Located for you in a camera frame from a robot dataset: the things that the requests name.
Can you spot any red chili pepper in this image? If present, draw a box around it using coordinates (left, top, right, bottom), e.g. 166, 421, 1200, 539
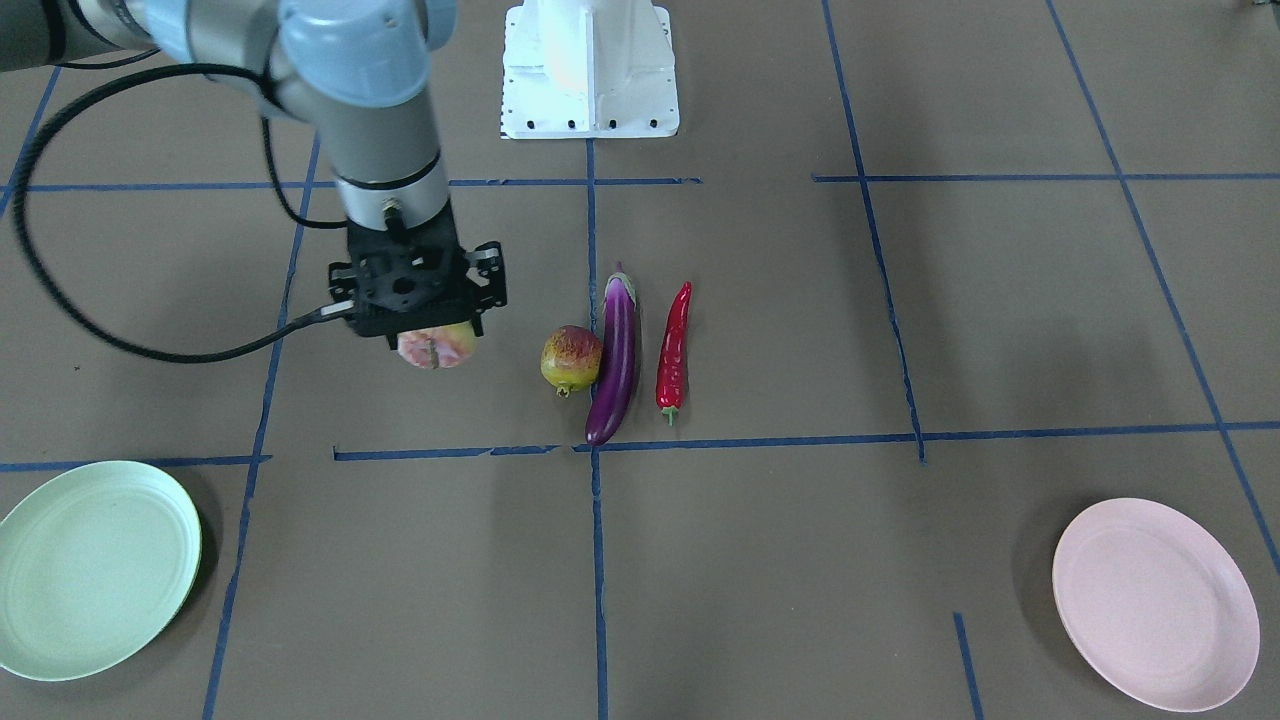
655, 281, 692, 427

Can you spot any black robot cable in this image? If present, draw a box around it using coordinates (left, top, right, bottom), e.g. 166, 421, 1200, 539
10, 50, 356, 363

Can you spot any purple eggplant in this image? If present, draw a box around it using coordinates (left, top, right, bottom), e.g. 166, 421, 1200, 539
585, 265, 640, 447

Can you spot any red-yellow pomegranate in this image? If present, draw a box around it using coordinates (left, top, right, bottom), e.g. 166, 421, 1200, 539
540, 325, 604, 398

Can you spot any white camera stand base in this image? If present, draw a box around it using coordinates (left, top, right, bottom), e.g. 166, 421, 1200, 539
500, 1, 681, 140

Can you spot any green plate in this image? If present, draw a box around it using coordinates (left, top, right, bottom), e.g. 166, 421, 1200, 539
1, 461, 204, 682

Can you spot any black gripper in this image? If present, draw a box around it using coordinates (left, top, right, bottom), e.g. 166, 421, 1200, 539
328, 208, 508, 346

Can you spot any pink-yellow peach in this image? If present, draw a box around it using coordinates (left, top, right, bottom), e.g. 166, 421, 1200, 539
396, 322, 477, 369

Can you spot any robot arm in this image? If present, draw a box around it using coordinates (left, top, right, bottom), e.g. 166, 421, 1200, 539
3, 1, 508, 364

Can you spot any pink plate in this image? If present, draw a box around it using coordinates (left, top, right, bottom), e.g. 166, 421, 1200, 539
1051, 498, 1262, 714

